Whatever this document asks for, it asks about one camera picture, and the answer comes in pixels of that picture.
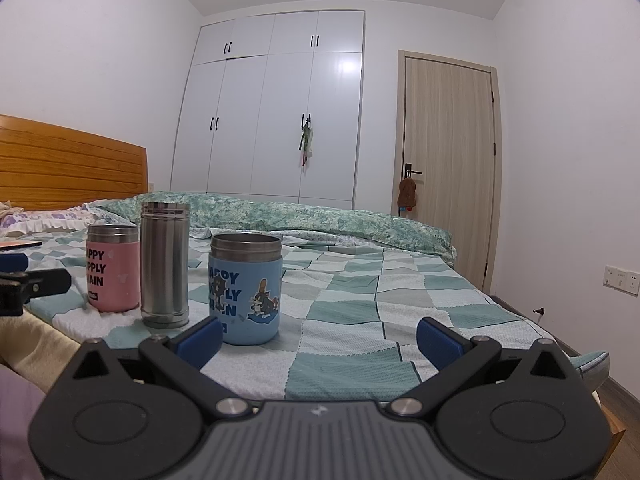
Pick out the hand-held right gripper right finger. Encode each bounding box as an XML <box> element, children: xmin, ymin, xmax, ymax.
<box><xmin>385</xmin><ymin>317</ymin><xmax>566</xmax><ymax>420</ymax></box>

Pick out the white wardrobe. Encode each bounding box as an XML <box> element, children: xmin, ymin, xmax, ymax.
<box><xmin>169</xmin><ymin>9</ymin><xmax>366</xmax><ymax>209</ymax></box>

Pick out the blue cartoon print cup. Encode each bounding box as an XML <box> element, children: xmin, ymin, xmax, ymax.
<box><xmin>207</xmin><ymin>233</ymin><xmax>284</xmax><ymax>346</ymax></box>

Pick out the white wall socket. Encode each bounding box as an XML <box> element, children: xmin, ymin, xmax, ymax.
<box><xmin>603</xmin><ymin>264</ymin><xmax>640</xmax><ymax>297</ymax></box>

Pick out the orange wooden headboard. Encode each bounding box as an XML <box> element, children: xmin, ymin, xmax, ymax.
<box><xmin>0</xmin><ymin>114</ymin><xmax>149</xmax><ymax>211</ymax></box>

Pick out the green hanging charm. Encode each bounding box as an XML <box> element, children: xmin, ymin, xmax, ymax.
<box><xmin>298</xmin><ymin>114</ymin><xmax>316</xmax><ymax>168</ymax></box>

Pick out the beige blanket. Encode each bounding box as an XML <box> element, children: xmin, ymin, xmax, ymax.
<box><xmin>0</xmin><ymin>305</ymin><xmax>82</xmax><ymax>393</ymax></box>

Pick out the light wooden door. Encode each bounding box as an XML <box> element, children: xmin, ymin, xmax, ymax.
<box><xmin>396</xmin><ymin>49</ymin><xmax>503</xmax><ymax>294</ymax></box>

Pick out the purple floral pillow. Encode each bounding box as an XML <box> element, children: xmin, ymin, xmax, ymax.
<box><xmin>0</xmin><ymin>202</ymin><xmax>98</xmax><ymax>237</ymax></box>

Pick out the pink lettered cup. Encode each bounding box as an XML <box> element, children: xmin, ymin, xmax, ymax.
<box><xmin>86</xmin><ymin>224</ymin><xmax>142</xmax><ymax>313</ymax></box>

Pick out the brown bag on handle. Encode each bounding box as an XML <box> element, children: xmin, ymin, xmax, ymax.
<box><xmin>397</xmin><ymin>178</ymin><xmax>419</xmax><ymax>217</ymax></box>

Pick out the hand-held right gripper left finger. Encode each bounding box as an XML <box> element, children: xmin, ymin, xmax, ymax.
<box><xmin>74</xmin><ymin>317</ymin><xmax>253</xmax><ymax>420</ymax></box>

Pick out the purple cloth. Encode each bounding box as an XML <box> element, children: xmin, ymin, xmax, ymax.
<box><xmin>0</xmin><ymin>364</ymin><xmax>47</xmax><ymax>480</ymax></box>

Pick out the tall stainless steel cup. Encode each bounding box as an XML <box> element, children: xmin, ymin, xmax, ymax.
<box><xmin>139</xmin><ymin>201</ymin><xmax>191</xmax><ymax>330</ymax></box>

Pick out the wooden bed frame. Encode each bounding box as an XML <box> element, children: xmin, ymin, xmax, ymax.
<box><xmin>606</xmin><ymin>407</ymin><xmax>627</xmax><ymax>443</ymax></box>

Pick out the checkered green bed sheet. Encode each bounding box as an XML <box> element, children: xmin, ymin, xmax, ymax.
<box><xmin>0</xmin><ymin>227</ymin><xmax>577</xmax><ymax>402</ymax></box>

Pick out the green floral quilt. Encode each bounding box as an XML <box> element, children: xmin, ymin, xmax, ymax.
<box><xmin>81</xmin><ymin>190</ymin><xmax>459</xmax><ymax>267</ymax></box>

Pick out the teal slipper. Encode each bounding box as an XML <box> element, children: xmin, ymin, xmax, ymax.
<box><xmin>565</xmin><ymin>350</ymin><xmax>611</xmax><ymax>392</ymax></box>

